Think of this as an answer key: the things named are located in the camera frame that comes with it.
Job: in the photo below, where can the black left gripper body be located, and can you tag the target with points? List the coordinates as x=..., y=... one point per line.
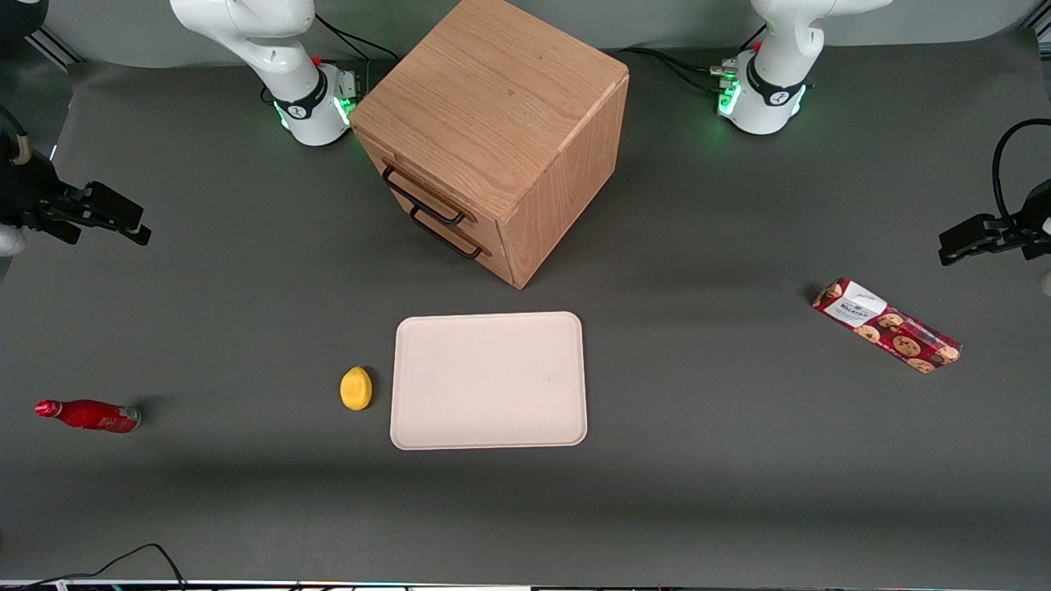
x=1036, y=209

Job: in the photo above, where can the beige rectangular tray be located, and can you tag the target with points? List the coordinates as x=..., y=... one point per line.
x=488, y=382

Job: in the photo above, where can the wooden drawer cabinet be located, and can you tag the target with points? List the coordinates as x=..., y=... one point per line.
x=501, y=90

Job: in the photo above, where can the red cookie box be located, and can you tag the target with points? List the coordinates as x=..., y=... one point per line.
x=891, y=327

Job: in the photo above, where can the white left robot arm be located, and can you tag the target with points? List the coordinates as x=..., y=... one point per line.
x=780, y=66

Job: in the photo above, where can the yellow lemon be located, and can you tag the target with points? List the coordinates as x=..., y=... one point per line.
x=355, y=389

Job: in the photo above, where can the dark grey table mat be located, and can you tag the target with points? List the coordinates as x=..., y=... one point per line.
x=698, y=492

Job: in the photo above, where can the aluminium frame rail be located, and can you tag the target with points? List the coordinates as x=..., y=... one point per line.
x=57, y=48
x=1041, y=29

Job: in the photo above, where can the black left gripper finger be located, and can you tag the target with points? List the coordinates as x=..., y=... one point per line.
x=981, y=249
x=969, y=231

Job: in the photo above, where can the red bottle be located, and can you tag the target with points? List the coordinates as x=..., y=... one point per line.
x=90, y=415

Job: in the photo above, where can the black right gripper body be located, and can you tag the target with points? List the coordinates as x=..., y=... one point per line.
x=23, y=194

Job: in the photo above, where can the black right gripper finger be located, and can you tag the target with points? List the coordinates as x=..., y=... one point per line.
x=61, y=228
x=111, y=207

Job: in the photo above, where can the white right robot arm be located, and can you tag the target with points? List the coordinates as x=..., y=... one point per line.
x=263, y=41

